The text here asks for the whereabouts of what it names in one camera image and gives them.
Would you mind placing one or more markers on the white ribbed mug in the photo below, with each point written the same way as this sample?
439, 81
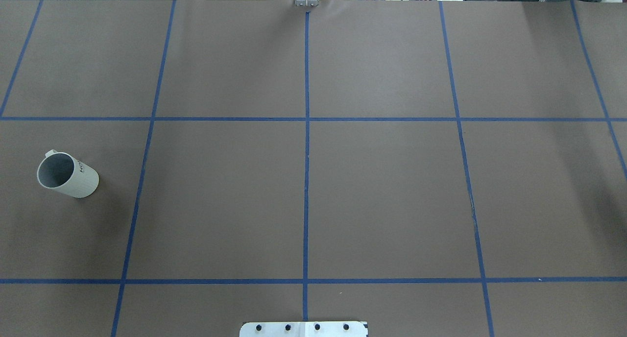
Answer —
62, 173

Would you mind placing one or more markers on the brown paper table mat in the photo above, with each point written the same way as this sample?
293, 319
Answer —
440, 169

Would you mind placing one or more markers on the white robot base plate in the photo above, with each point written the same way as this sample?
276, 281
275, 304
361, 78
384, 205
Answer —
305, 329

